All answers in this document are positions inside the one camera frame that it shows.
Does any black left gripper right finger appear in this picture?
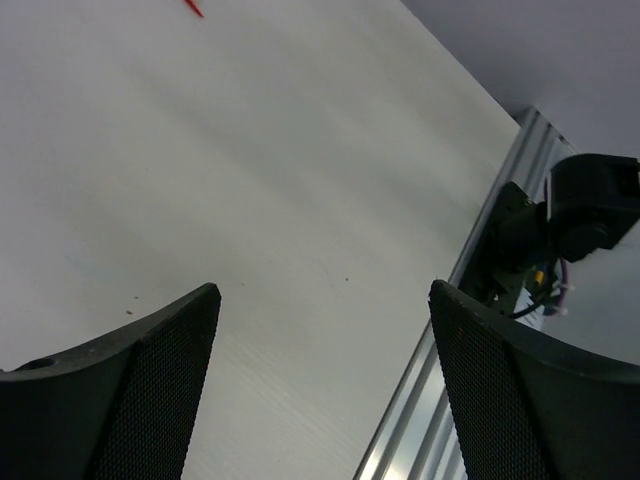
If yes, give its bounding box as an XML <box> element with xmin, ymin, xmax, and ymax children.
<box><xmin>429</xmin><ymin>280</ymin><xmax>639</xmax><ymax>479</ymax></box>

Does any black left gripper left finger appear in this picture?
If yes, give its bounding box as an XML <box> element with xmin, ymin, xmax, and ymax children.
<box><xmin>1</xmin><ymin>283</ymin><xmax>221</xmax><ymax>479</ymax></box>

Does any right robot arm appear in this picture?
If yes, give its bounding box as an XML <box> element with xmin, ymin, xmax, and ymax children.
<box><xmin>493</xmin><ymin>153</ymin><xmax>639</xmax><ymax>271</ymax></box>

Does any aluminium front rail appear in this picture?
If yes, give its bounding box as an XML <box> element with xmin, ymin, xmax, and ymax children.
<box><xmin>354</xmin><ymin>107</ymin><xmax>575</xmax><ymax>479</ymax></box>

